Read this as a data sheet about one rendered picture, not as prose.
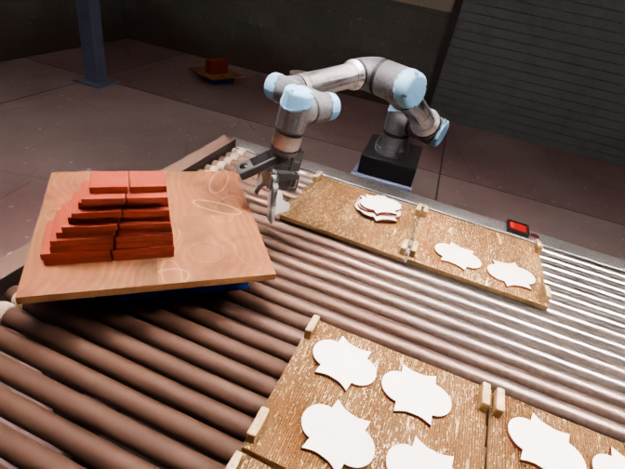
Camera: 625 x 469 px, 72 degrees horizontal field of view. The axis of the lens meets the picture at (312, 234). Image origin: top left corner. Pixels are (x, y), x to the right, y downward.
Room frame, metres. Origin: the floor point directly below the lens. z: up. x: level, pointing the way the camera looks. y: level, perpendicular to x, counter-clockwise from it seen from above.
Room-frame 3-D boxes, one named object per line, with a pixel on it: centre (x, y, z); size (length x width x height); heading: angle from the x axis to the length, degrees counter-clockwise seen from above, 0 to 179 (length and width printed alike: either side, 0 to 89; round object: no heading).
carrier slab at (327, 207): (1.28, -0.13, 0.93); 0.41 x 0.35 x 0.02; 75
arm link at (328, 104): (1.13, 0.06, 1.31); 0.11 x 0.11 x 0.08; 55
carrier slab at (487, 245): (1.18, -0.53, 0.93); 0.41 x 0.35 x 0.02; 76
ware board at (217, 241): (0.87, 0.40, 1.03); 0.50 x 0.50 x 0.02; 25
